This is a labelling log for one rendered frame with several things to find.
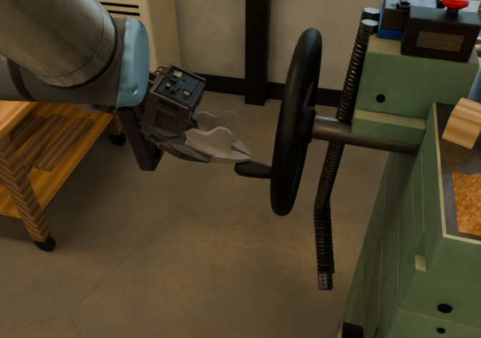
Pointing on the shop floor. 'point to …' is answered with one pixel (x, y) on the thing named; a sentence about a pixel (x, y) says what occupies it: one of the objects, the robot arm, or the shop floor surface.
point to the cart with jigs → (44, 156)
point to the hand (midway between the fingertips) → (240, 157)
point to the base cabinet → (389, 276)
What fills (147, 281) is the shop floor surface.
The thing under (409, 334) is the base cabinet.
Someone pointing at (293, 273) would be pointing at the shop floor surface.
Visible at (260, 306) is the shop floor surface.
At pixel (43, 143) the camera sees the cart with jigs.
